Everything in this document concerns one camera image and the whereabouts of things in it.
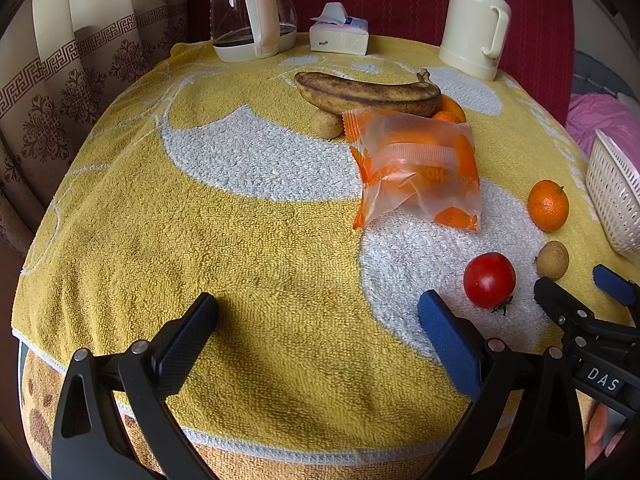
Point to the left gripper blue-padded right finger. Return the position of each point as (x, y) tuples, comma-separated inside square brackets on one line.
[(545, 439)]

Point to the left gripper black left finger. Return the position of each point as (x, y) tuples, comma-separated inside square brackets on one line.
[(89, 437)]

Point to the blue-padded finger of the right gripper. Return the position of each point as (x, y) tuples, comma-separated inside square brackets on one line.
[(625, 292)]

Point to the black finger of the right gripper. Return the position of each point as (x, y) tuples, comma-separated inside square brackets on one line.
[(575, 319)]

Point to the small brown longan fruit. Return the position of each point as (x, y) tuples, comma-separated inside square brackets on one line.
[(552, 261)]

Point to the red tomato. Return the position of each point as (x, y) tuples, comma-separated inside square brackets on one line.
[(489, 280)]

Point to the orange mandarin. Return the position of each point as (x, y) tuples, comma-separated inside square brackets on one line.
[(450, 106), (548, 206)]

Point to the white plastic basket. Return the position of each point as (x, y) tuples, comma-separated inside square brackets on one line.
[(613, 186)]

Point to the orange plastic snack bag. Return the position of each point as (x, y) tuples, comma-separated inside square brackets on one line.
[(416, 164)]

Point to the overripe brown banana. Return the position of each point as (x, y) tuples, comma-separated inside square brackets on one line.
[(338, 95)]

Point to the person's right hand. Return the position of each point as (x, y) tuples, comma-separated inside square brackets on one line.
[(599, 439)]

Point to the pink polka-dot duvet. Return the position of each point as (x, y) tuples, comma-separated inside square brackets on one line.
[(592, 111)]

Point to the white pillow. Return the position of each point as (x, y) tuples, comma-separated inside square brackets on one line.
[(630, 102)]

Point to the grey bed headboard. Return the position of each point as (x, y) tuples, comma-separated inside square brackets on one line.
[(592, 76)]

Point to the orange mandarin behind banana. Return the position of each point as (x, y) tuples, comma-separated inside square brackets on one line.
[(450, 106)]

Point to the yellow and white towel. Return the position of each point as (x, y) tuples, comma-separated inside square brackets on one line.
[(204, 177)]

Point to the small brown potato-like fruit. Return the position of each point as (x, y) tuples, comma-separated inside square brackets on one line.
[(326, 125)]

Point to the cream thermos flask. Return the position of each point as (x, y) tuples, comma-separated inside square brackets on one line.
[(474, 36)]

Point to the red fabric headboard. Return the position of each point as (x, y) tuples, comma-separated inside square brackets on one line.
[(539, 49)]

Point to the white tissue pack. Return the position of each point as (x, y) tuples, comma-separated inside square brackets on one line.
[(337, 32)]

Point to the beige patterned curtain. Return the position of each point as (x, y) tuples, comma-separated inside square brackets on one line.
[(62, 64)]

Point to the glass electric kettle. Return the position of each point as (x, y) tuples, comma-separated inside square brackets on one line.
[(248, 30)]

